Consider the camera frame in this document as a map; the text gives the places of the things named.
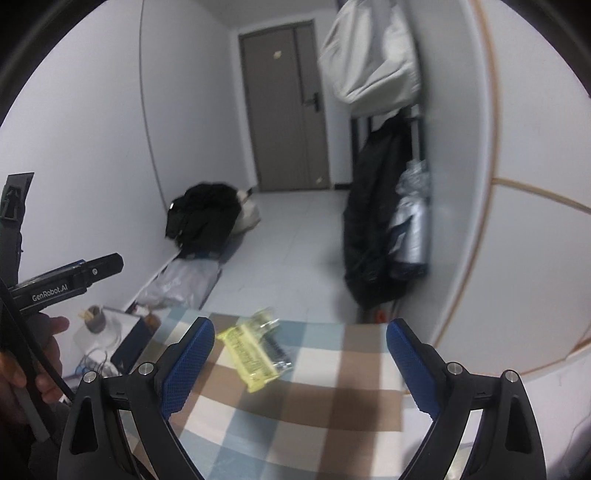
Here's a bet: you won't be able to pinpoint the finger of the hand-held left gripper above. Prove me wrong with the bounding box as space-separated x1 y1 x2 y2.
28 260 88 278
83 253 124 285

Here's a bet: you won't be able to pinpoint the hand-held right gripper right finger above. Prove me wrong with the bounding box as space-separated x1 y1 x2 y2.
385 318 548 480

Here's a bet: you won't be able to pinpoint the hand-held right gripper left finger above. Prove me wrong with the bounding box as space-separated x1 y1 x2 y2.
55 315 216 480

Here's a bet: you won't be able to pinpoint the yellow label snack packet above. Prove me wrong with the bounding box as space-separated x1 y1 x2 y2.
217 308 294 394

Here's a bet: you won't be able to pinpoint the white shoulder bag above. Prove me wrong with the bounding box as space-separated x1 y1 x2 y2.
318 0 422 116

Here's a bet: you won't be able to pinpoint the person's left hand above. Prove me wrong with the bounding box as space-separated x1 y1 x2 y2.
0 315 71 408

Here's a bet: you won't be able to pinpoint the grey cup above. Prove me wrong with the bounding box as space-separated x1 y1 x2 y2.
85 305 105 334

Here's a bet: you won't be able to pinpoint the navy blue box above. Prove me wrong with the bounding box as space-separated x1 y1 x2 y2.
110 318 160 376

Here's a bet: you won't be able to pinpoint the small white table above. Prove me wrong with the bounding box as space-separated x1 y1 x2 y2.
74 305 153 366

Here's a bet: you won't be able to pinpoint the grey plastic parcel bag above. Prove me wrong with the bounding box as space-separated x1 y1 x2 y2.
136 258 222 310

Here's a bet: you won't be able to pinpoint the black clothes pile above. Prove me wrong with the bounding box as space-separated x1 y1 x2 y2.
165 183 243 259

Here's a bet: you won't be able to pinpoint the checked blanket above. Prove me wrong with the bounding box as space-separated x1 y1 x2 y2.
143 309 407 480

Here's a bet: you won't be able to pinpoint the silver folding umbrella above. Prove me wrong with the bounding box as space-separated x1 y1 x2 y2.
387 159 430 280

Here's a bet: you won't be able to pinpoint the white wardrobe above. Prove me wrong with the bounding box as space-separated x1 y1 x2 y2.
425 0 591 365

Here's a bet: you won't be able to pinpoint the beige bag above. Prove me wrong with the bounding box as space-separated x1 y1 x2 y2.
233 187 262 234

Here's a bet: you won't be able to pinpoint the black hanging jacket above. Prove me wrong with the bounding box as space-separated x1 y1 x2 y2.
342 115 408 310

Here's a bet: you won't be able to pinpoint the grey door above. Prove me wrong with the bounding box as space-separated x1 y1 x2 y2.
238 23 331 193

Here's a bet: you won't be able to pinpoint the tangled cables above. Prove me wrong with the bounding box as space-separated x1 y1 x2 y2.
76 348 122 376

